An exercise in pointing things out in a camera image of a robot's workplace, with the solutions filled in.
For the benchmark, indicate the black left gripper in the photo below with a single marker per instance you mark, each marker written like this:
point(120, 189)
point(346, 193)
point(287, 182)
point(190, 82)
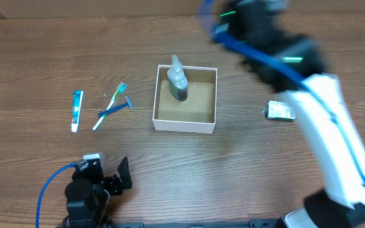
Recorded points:
point(117, 187)

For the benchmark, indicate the blue disposable razor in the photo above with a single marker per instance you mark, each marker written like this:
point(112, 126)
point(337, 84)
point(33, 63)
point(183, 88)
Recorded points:
point(128, 103)

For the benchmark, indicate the green white toothbrush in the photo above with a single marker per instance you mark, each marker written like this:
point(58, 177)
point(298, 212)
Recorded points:
point(121, 88)

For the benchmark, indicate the clear spray bottle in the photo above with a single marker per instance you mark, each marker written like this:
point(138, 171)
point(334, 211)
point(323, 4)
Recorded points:
point(178, 83)

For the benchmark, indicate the green white soap packet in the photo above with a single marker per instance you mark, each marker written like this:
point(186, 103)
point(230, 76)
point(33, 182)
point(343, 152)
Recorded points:
point(276, 110)

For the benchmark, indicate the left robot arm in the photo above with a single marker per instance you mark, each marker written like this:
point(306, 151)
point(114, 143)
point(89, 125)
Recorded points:
point(88, 196)

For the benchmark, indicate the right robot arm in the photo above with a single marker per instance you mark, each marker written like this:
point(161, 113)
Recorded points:
point(291, 64)

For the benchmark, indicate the white teal toothpaste tube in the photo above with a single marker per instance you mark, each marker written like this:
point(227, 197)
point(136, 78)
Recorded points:
point(77, 103)

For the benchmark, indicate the white cardboard box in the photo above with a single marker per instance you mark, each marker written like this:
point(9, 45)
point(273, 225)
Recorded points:
point(197, 114)

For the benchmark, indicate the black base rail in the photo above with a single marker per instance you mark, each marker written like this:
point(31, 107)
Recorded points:
point(201, 224)

